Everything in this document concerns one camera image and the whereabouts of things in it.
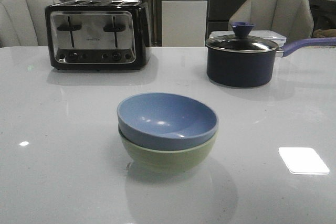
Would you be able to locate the blue bowl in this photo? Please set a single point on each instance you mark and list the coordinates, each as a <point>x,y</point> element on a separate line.
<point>165,121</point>

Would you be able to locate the green bowl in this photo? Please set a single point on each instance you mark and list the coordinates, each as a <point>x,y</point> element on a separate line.
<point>168,161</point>

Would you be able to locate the dark blue saucepan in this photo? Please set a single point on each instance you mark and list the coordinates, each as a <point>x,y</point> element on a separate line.
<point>247,70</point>

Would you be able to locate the glass pot lid blue knob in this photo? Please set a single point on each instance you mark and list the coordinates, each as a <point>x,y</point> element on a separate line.
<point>241,40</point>

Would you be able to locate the black and chrome toaster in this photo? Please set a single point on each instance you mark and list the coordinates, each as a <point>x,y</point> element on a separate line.
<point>98,34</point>

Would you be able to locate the white cabinet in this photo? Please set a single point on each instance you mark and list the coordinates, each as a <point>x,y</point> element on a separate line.
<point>184,23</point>

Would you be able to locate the clear plastic container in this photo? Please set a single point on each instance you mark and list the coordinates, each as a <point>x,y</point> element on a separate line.
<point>265,34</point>

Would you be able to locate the beige chair right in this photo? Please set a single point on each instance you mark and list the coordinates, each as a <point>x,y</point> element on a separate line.
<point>290,18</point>

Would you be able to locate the beige chair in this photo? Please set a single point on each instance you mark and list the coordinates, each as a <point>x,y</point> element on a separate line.
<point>23,22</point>
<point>290,18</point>

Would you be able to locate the beige chair left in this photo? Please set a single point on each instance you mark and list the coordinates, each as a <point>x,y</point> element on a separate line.
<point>23,22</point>

